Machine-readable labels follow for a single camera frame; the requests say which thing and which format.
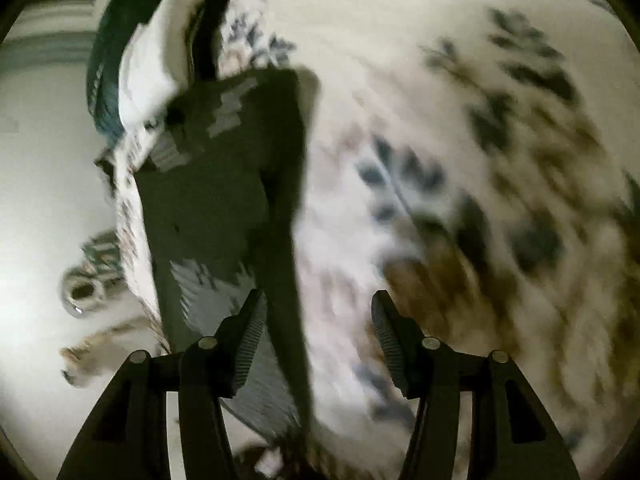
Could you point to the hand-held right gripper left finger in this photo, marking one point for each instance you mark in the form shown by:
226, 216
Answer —
251, 332

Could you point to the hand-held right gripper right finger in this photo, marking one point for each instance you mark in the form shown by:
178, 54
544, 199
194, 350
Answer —
386, 332

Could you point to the grey striped garment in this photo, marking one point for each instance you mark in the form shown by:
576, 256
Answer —
210, 200

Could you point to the patterned slipper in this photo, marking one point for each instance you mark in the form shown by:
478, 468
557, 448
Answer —
92, 275
100, 352

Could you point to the floral bedsheet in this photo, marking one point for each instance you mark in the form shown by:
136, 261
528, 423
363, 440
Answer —
400, 60

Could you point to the white pillow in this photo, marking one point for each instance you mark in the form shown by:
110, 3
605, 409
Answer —
147, 70

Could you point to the teal blanket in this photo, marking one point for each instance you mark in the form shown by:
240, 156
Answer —
107, 50

